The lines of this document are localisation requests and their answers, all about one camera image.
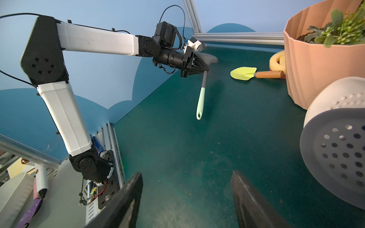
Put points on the blue handheld device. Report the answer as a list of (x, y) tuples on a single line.
[(97, 144)]

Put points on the pink ribbed flower pot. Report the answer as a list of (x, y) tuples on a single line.
[(310, 68)]

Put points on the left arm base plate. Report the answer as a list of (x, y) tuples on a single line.
[(104, 192)]

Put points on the all grey slotted skimmer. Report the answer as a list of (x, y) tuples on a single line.
[(203, 88)]

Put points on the green white artificial flowers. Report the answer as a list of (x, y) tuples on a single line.
[(344, 29)]

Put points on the yellow smiley sponge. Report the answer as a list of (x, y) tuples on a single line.
[(277, 62)]

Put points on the grey skimmer mint handle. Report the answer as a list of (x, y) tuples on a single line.
[(332, 146)]

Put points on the green small spatula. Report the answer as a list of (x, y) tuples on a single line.
[(246, 73)]

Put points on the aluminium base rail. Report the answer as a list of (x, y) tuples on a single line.
[(107, 137)]

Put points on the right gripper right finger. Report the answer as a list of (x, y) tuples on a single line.
[(252, 209)]

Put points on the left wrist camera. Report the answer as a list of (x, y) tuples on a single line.
[(193, 43)]

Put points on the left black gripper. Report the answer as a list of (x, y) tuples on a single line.
[(201, 63)]

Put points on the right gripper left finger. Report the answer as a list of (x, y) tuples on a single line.
[(122, 212)]

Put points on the cream skimmer wooden handle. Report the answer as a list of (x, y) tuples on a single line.
[(344, 93)]

